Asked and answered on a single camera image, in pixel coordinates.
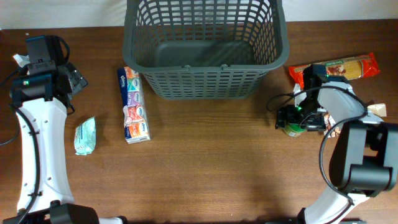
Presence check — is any green lid jar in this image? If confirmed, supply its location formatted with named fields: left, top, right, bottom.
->
left=283, top=123, right=307, bottom=138

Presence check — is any grey plastic shopping basket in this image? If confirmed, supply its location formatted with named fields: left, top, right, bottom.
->
left=123, top=0, right=289, bottom=100

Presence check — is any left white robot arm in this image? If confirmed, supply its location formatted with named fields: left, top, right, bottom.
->
left=3, top=35, right=100, bottom=223

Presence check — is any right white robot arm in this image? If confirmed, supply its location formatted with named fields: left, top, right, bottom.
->
left=275, top=64, right=397, bottom=224

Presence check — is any light green wet wipes pack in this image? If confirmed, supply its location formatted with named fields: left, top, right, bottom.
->
left=74, top=117, right=96, bottom=156

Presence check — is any crumpled beige snack bag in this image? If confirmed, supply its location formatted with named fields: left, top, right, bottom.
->
left=323, top=103, right=387, bottom=138

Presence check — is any red spaghetti package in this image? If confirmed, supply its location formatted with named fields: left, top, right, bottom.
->
left=288, top=52, right=381, bottom=89

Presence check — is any Kleenex tissue multipack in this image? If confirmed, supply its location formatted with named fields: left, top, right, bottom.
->
left=117, top=67, right=150, bottom=144

